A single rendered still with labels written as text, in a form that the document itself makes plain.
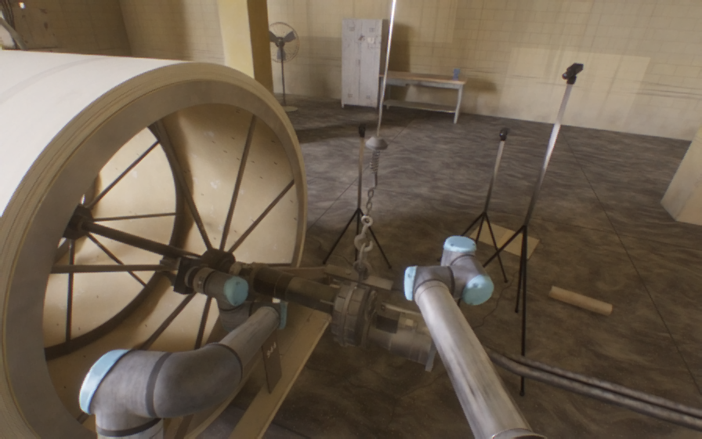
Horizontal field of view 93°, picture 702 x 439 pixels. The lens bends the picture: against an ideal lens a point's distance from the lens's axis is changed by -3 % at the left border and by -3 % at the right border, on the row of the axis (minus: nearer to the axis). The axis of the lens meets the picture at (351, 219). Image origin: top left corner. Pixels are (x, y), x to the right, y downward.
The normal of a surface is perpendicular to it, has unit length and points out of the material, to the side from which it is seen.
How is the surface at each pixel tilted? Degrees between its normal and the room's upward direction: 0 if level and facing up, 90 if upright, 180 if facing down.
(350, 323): 70
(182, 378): 34
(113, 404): 62
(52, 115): 27
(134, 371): 16
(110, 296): 10
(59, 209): 90
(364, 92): 90
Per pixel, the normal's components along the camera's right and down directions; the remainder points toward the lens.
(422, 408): 0.03, -0.86
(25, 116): -0.15, -0.52
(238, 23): -0.36, 0.47
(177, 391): 0.41, -0.18
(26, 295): 0.93, 0.20
